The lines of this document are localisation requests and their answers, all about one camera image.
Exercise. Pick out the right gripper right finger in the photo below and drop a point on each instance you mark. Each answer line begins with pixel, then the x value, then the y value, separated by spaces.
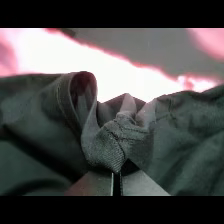
pixel 140 185

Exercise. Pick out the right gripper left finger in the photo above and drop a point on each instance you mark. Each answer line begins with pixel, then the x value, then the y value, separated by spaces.
pixel 95 185

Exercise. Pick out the dark green garment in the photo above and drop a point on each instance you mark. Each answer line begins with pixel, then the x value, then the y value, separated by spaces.
pixel 43 133

